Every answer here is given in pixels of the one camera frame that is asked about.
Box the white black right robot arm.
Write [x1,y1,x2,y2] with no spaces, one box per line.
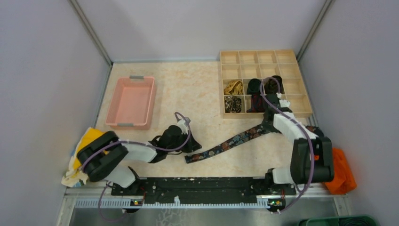
[263,94,335,194]

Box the black brown floral rolled tie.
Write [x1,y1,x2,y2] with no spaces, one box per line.
[224,96,242,113]

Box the wooden compartment organizer box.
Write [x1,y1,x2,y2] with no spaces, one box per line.
[219,49,313,119]

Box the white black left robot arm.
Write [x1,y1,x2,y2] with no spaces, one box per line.
[70,121,202,195]

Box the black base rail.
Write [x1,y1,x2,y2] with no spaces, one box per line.
[111,177,296,204]

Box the orange cloth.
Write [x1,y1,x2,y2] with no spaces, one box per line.
[324,147,357,195]

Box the red navy rolled tie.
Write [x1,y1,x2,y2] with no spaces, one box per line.
[246,94,265,113]

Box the yellow cloth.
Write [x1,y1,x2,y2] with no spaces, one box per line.
[74,127,104,157]

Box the dark brown rolled tie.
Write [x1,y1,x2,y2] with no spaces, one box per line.
[264,75,283,94]

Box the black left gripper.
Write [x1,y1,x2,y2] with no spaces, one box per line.
[167,129,202,153]

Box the green bin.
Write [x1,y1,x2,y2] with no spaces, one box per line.
[297,215,380,226]

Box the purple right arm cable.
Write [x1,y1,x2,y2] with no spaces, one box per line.
[259,77,315,214]

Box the yellow patterned rolled tie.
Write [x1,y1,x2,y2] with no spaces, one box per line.
[223,80,244,95]

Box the dark green rolled tie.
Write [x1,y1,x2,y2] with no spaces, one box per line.
[246,79,261,95]

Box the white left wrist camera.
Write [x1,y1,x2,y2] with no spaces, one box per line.
[176,117,191,134]

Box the pink plastic basket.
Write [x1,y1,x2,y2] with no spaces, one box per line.
[105,75,157,130]

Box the navy floral tie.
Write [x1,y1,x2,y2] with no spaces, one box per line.
[184,124,280,164]

